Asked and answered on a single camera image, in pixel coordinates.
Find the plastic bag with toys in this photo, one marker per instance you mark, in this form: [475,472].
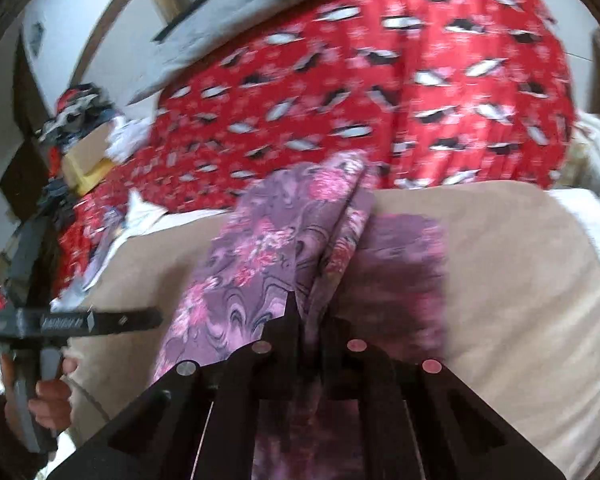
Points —
[582,165]

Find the red penguin pattern quilt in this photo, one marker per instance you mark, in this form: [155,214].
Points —
[430,92]

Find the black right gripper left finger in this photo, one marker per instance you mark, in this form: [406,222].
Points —
[196,422]

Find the yellow cardboard box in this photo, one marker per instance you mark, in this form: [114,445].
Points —
[86,164]

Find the purple floral shirt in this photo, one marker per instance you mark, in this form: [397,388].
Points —
[312,231]

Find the beige fleece blanket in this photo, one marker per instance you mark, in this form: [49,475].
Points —
[522,295]

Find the white paper sheets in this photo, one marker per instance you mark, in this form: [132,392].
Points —
[143,218]

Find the person left hand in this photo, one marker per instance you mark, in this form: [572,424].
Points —
[50,407]

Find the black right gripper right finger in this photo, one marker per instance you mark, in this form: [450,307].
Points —
[420,421]

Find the pile of clothes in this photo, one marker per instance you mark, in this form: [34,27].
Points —
[79,110]

